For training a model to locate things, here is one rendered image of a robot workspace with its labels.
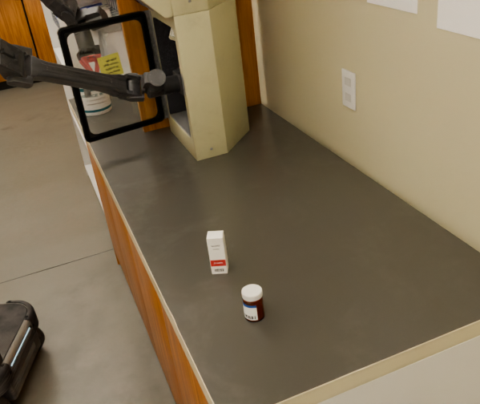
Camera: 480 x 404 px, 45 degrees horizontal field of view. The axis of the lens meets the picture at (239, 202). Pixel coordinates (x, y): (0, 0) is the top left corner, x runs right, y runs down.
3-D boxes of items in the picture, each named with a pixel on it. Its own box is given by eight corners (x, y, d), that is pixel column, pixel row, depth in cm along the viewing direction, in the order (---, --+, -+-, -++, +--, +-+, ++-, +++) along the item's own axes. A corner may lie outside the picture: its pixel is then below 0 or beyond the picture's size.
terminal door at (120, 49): (165, 120, 215) (145, 10, 196) (86, 143, 204) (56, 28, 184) (164, 119, 216) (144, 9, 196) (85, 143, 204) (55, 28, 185)
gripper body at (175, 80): (177, 69, 196) (156, 73, 194) (185, 75, 187) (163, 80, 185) (180, 87, 199) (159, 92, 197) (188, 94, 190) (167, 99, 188)
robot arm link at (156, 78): (125, 76, 190) (126, 101, 189) (126, 62, 179) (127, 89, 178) (161, 76, 193) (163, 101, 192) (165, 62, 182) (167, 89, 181)
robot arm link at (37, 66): (2, 49, 165) (3, 85, 163) (10, 42, 160) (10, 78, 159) (133, 77, 193) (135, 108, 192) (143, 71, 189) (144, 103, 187)
